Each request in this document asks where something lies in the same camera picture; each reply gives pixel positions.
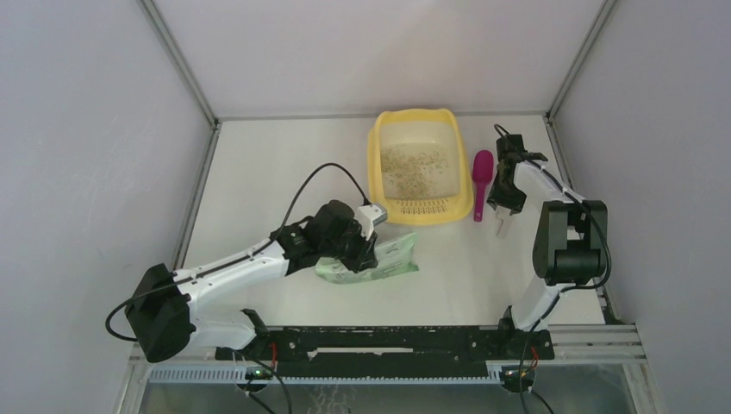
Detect right black camera cable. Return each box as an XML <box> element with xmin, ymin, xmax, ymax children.
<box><xmin>493</xmin><ymin>122</ymin><xmax>613</xmax><ymax>414</ymax></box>

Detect white slotted cable duct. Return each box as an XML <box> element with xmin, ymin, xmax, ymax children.
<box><xmin>147</xmin><ymin>365</ymin><xmax>503</xmax><ymax>385</ymax></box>

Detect yellow plastic litter box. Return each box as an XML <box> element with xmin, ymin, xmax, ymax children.
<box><xmin>367</xmin><ymin>109</ymin><xmax>474</xmax><ymax>226</ymax></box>

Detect black camera cable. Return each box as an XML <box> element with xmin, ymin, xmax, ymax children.
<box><xmin>493</xmin><ymin>122</ymin><xmax>613</xmax><ymax>414</ymax></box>
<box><xmin>104</xmin><ymin>162</ymin><xmax>372</xmax><ymax>344</ymax></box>

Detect pink plastic litter scoop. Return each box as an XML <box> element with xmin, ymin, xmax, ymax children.
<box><xmin>472</xmin><ymin>150</ymin><xmax>494</xmax><ymax>223</ymax></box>

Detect left black camera cable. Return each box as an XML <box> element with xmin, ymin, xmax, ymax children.
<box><xmin>104</xmin><ymin>162</ymin><xmax>372</xmax><ymax>344</ymax></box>

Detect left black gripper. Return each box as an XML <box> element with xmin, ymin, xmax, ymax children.
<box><xmin>321</xmin><ymin>221</ymin><xmax>378</xmax><ymax>274</ymax></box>

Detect scattered clean litter grains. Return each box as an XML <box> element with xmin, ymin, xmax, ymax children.
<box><xmin>380</xmin><ymin>144</ymin><xmax>453</xmax><ymax>200</ymax></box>

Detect green cat litter bag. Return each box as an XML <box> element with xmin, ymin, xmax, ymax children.
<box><xmin>315</xmin><ymin>232</ymin><xmax>419</xmax><ymax>285</ymax></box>

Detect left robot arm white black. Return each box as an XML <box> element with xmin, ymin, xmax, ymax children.
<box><xmin>122</xmin><ymin>200</ymin><xmax>387</xmax><ymax>363</ymax></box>

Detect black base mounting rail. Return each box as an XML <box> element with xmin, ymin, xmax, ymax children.
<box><xmin>215</xmin><ymin>325</ymin><xmax>555</xmax><ymax>380</ymax></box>

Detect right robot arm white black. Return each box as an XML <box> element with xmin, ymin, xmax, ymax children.
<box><xmin>486</xmin><ymin>126</ymin><xmax>611</xmax><ymax>359</ymax></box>

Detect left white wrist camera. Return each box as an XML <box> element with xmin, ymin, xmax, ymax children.
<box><xmin>354</xmin><ymin>204</ymin><xmax>388</xmax><ymax>240</ymax></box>

